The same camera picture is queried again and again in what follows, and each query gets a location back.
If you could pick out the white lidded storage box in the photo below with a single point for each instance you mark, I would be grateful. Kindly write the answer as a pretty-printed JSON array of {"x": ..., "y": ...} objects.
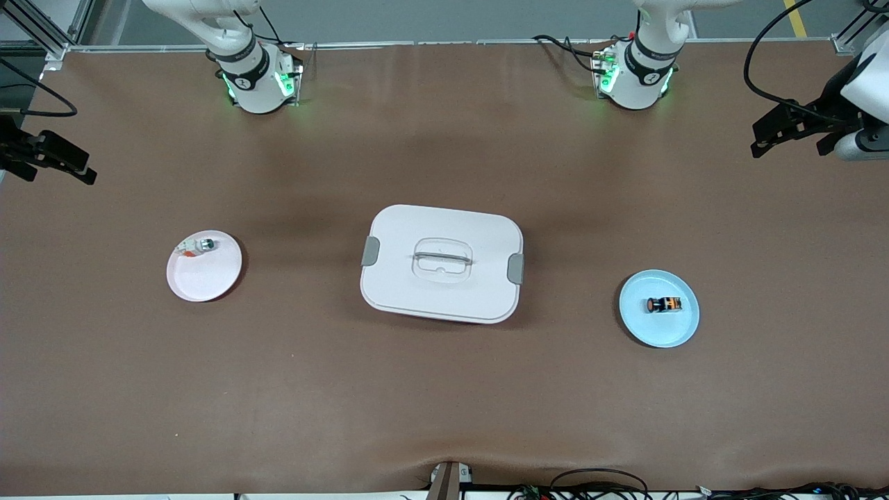
[{"x": 441, "y": 285}]

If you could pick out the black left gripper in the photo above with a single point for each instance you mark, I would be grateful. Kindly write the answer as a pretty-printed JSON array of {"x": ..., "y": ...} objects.
[{"x": 824, "y": 112}]

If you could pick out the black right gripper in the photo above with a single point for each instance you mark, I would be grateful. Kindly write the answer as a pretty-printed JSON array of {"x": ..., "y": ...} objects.
[{"x": 15, "y": 149}]

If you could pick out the light blue round plate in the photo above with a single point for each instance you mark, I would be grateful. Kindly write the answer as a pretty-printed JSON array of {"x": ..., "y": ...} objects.
[{"x": 660, "y": 326}]

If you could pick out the aluminium table edge rail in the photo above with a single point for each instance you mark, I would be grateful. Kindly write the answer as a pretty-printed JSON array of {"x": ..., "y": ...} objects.
[{"x": 451, "y": 43}]

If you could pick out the orange push-button switch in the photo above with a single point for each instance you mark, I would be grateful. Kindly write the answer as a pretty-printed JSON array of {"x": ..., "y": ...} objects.
[{"x": 665, "y": 304}]

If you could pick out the brown table mat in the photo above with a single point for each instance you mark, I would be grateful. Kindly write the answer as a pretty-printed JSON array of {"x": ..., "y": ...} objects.
[{"x": 444, "y": 403}]

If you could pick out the pink round plate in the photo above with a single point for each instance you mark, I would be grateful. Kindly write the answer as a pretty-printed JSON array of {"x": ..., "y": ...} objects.
[{"x": 205, "y": 274}]

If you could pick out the aluminium frame post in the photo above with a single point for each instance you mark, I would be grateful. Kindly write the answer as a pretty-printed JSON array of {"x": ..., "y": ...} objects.
[
  {"x": 844, "y": 43},
  {"x": 55, "y": 52}
]

